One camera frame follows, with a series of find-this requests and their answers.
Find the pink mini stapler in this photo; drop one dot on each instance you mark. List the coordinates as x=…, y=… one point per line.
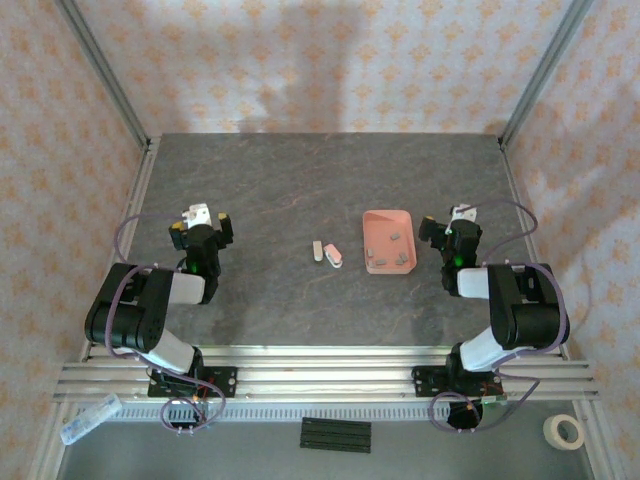
x=334, y=256

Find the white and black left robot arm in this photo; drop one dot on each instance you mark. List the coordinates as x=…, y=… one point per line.
x=125, y=310

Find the pink plastic tray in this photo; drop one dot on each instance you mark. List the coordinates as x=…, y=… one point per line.
x=385, y=222

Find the small green circuit board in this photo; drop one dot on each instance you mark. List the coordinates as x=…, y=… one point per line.
x=494, y=401

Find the clear plastic bag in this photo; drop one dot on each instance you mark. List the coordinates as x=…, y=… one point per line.
x=90, y=419

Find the white masking tape roll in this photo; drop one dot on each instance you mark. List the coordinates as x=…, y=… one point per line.
x=552, y=432

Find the black slotted block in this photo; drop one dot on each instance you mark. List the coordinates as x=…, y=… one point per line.
x=336, y=435

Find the aluminium table side rail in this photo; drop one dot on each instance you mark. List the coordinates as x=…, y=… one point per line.
x=132, y=210
x=525, y=200

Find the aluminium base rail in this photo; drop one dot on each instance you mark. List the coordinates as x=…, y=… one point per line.
x=325, y=372

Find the aluminium frame post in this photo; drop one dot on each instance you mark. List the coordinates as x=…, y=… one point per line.
x=102, y=70
x=547, y=70

